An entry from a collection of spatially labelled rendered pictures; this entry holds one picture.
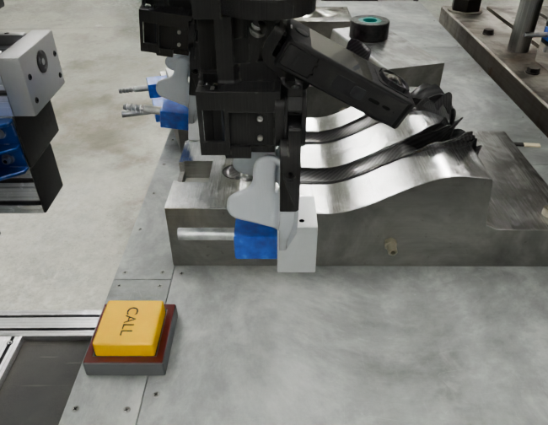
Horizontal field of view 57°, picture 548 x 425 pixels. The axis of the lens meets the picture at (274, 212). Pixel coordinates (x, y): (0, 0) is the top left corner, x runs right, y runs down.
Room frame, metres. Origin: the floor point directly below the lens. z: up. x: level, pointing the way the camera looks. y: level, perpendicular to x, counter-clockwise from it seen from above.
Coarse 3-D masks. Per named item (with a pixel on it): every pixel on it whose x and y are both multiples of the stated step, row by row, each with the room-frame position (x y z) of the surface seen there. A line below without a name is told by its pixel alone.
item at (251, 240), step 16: (304, 208) 0.38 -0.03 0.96; (240, 224) 0.37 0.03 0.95; (256, 224) 0.37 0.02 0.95; (304, 224) 0.35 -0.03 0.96; (240, 240) 0.35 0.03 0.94; (256, 240) 0.35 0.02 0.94; (272, 240) 0.35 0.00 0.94; (304, 240) 0.35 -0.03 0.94; (240, 256) 0.35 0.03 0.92; (256, 256) 0.35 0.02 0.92; (272, 256) 0.35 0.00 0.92; (288, 256) 0.35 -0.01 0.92; (304, 256) 0.35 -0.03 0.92
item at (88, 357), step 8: (168, 304) 0.39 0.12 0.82; (168, 312) 0.38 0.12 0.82; (168, 320) 0.36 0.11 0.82; (96, 328) 0.35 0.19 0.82; (168, 328) 0.35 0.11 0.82; (160, 344) 0.33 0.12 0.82; (88, 352) 0.32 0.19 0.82; (160, 352) 0.32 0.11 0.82; (88, 360) 0.31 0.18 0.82; (96, 360) 0.31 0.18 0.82; (104, 360) 0.31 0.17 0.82; (112, 360) 0.31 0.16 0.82; (120, 360) 0.31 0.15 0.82; (128, 360) 0.31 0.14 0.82; (136, 360) 0.31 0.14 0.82; (144, 360) 0.31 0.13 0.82; (152, 360) 0.31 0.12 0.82; (160, 360) 0.31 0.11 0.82
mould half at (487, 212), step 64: (320, 128) 0.69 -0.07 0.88; (384, 128) 0.62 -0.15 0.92; (192, 192) 0.51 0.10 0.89; (320, 192) 0.52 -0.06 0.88; (384, 192) 0.48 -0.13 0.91; (448, 192) 0.47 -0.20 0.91; (512, 192) 0.55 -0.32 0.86; (192, 256) 0.47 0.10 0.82; (320, 256) 0.47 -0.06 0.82; (384, 256) 0.47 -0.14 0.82; (448, 256) 0.47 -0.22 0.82; (512, 256) 0.47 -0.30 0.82
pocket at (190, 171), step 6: (180, 162) 0.58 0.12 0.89; (186, 162) 0.58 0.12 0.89; (192, 162) 0.58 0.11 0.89; (198, 162) 0.58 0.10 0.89; (204, 162) 0.58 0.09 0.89; (210, 162) 0.58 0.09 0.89; (180, 168) 0.58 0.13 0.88; (186, 168) 0.58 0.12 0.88; (192, 168) 0.58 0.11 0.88; (198, 168) 0.58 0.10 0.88; (204, 168) 0.58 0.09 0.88; (210, 168) 0.58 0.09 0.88; (180, 174) 0.57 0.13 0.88; (186, 174) 0.58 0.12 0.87; (192, 174) 0.58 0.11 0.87; (198, 174) 0.58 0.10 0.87; (204, 174) 0.58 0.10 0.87; (180, 180) 0.56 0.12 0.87; (186, 180) 0.58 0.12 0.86; (192, 180) 0.58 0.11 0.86; (198, 180) 0.58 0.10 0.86; (204, 180) 0.58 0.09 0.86
